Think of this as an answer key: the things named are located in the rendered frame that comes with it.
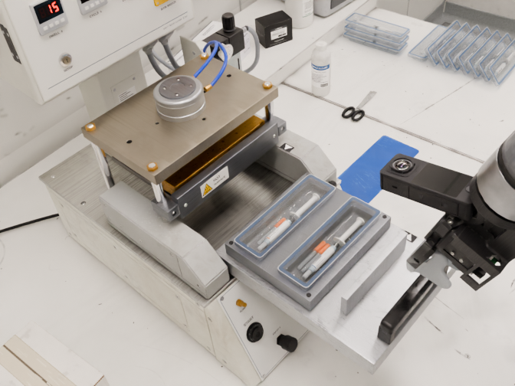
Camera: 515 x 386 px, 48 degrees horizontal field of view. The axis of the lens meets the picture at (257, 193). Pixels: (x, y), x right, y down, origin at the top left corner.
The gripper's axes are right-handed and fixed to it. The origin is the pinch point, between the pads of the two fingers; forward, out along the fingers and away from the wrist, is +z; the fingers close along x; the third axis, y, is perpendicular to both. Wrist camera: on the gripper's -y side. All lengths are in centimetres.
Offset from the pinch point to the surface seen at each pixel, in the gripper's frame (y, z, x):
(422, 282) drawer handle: 3.2, 3.6, 1.0
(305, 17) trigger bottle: -65, 48, 74
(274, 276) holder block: -12.1, 10.8, -10.1
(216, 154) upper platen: -32.7, 11.4, -1.2
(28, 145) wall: -83, 58, -8
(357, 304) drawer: -1.1, 9.4, -5.0
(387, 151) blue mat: -19, 39, 47
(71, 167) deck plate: -58, 34, -12
